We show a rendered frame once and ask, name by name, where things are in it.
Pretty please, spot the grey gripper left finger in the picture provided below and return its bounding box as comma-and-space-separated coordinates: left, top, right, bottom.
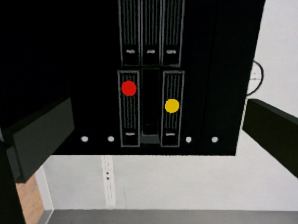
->
0, 98, 74, 224

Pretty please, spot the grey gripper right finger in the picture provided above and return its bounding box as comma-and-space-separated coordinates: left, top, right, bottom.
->
241, 98, 298, 179

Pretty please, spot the black rack frame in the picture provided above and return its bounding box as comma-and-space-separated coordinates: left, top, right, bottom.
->
0, 0, 267, 156

